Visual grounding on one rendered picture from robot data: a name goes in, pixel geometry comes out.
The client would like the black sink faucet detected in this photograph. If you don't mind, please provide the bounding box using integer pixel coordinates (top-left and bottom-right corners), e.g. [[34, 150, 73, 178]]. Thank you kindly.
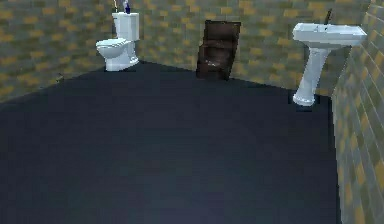
[[324, 8, 334, 26]]

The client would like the dark brown wooden commode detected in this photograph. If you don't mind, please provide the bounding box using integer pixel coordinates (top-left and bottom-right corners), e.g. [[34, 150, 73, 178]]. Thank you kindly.
[[195, 20, 242, 81]]

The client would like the white toilet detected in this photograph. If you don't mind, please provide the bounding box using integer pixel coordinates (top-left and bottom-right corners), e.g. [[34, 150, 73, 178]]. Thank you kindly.
[[95, 12, 141, 72]]

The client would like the white pedestal sink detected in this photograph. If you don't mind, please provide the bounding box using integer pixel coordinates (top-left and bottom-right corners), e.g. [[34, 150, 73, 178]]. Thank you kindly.
[[292, 22, 368, 107]]

